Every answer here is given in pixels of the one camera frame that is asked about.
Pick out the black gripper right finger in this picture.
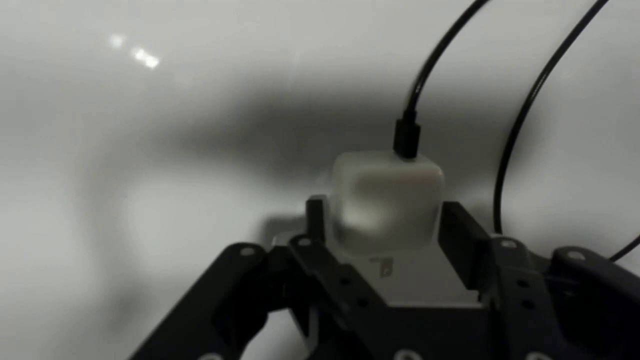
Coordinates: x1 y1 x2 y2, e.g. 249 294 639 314
437 198 640 360

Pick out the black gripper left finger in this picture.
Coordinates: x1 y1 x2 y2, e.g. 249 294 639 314
129 197 389 360

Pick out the white charger adapter plug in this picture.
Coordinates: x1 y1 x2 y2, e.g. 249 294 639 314
324 148 484 311

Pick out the black charger cable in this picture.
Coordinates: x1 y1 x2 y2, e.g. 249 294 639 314
390 0 640 265

